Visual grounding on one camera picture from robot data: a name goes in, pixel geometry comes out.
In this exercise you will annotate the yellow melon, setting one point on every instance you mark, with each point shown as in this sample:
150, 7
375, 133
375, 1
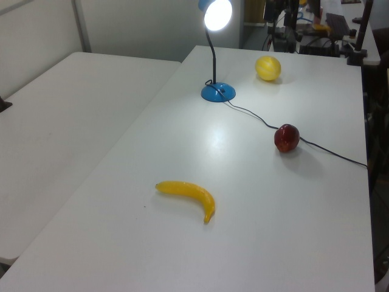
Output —
267, 68

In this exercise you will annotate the dark camera stand pole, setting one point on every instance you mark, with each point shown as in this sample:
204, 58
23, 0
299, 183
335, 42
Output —
363, 24

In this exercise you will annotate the yellow banana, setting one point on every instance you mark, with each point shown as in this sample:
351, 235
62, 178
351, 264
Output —
194, 191

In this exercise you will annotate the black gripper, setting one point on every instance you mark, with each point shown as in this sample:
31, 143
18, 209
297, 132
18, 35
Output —
270, 11

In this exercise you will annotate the blue desk lamp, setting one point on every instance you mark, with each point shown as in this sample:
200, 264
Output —
217, 93

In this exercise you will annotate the dark brown bracket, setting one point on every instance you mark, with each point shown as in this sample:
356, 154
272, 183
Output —
4, 105

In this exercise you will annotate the black table clamp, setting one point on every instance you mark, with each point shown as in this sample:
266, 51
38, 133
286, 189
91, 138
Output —
357, 57

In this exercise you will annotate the red apple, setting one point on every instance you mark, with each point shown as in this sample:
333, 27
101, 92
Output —
286, 138

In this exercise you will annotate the black electronics box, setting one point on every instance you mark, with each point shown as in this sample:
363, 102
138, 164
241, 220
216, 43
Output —
319, 47

